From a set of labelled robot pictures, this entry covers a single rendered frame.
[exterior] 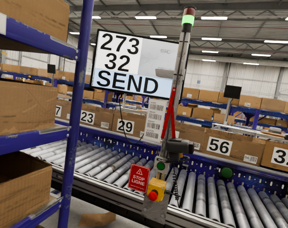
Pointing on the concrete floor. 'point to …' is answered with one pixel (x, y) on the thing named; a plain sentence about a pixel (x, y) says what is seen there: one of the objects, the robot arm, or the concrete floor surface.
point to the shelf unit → (77, 103)
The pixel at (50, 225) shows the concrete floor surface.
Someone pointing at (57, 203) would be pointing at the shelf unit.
